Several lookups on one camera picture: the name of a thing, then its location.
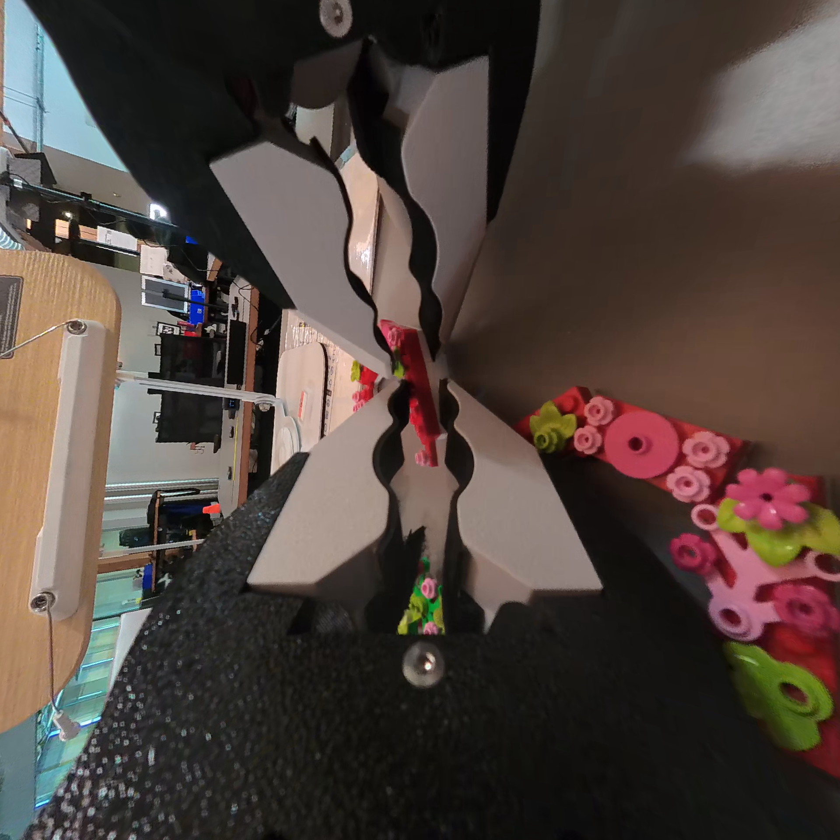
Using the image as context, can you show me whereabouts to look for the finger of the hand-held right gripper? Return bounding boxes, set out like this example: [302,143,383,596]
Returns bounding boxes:
[348,42,491,361]
[210,134,396,379]

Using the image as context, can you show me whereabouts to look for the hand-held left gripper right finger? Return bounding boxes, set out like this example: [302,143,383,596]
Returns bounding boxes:
[438,377,603,635]

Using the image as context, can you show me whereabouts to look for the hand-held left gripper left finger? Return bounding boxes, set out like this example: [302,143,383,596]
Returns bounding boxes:
[248,379,404,627]

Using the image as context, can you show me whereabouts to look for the red lego strip with flowers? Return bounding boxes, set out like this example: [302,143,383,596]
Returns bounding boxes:
[379,319,442,468]

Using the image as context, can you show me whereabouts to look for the green and pink lego piece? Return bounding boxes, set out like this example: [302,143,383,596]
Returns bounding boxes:
[397,556,447,636]

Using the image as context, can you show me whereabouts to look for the pink flower lego assembly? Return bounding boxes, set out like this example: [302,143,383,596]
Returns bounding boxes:
[515,386,840,782]

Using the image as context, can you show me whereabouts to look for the clear plastic bag with label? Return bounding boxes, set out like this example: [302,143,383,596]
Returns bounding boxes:
[279,154,383,454]

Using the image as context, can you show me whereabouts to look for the white rounded board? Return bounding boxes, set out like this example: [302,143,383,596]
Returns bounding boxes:
[270,343,330,476]

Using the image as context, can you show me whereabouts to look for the clear acrylic stand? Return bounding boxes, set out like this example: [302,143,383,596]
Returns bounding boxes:
[117,369,303,460]

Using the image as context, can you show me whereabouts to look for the black monitor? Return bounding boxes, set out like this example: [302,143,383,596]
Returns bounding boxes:
[147,333,228,445]

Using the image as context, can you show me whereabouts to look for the white bar on board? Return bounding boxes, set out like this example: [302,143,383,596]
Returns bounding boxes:
[29,319,110,622]

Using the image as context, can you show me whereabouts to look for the wooden board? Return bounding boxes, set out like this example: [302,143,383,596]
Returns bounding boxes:
[0,249,123,735]

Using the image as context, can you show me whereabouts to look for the red lego frame with flowers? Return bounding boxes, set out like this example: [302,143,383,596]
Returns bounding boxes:
[350,360,382,413]

